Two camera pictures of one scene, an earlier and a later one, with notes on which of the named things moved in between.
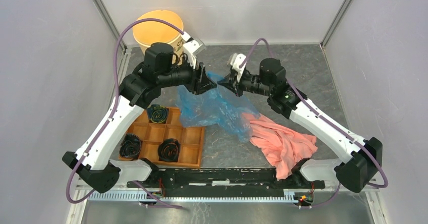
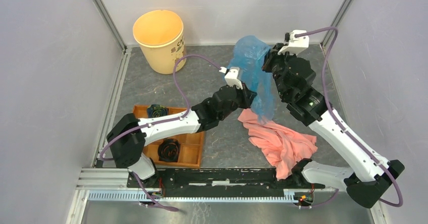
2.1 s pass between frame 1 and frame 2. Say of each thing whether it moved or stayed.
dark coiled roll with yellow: stayed
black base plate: stayed
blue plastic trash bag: moved
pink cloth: stayed
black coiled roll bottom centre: stayed
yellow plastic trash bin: stayed
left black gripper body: moved
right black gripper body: moved
